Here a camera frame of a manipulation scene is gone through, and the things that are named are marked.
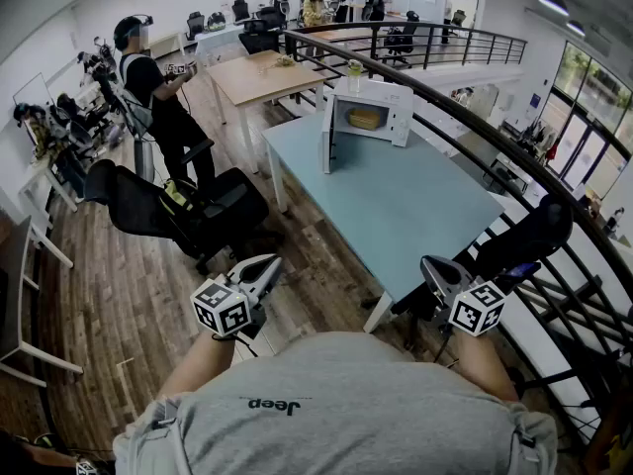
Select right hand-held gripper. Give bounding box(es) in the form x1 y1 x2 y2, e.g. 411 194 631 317
420 255 507 338

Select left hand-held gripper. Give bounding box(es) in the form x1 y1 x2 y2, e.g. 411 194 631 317
190 253 285 340

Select yellow bowl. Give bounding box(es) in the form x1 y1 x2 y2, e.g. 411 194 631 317
345 108 383 130

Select white microwave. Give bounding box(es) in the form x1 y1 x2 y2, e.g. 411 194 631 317
320 77 415 175

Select person's left forearm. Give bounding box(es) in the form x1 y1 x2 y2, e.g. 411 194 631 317
156 332 239 401

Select person's right forearm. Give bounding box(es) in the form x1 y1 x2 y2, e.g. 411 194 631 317
451 331 521 405

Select black phone with lit screen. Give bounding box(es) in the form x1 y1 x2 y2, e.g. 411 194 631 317
497 261 543 282

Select light blue table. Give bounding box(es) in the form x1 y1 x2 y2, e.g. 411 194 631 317
260 110 506 334

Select yellow-green reflective vest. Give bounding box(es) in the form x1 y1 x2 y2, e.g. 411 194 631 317
158 177 200 218

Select person's grey t-shirt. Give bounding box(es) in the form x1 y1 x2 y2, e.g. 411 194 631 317
112 332 560 475

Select black curved metal railing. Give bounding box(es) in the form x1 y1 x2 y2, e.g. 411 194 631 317
281 20 633 447

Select light wooden table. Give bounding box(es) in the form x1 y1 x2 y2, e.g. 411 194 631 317
204 49 328 175

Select dried flower sprig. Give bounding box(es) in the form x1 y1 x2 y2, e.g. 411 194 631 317
256 52 299 75

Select clear bottle with green lid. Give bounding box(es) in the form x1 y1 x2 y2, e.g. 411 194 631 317
346 58 367 96

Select glass entrance doors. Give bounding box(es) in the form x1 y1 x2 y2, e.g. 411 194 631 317
540 41 633 203

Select rack of black equipment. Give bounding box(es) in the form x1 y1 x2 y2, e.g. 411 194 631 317
12 90 123 168

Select white table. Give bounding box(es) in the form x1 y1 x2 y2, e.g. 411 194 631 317
194 22 249 59

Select white frame desk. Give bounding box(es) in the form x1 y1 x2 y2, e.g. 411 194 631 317
0 215 86 391

